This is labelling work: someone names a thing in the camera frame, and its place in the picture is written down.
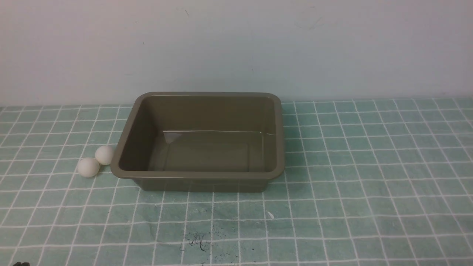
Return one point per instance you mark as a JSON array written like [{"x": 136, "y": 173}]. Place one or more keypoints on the white ping-pong ball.
[
  {"x": 88, "y": 167},
  {"x": 104, "y": 155}
]

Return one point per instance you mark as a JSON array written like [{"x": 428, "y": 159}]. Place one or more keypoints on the olive green plastic bin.
[{"x": 202, "y": 142}]

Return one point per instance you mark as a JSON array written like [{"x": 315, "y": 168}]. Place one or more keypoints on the green checkered tablecloth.
[{"x": 385, "y": 182}]

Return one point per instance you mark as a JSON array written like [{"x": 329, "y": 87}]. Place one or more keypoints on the black object at bottom edge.
[{"x": 22, "y": 264}]

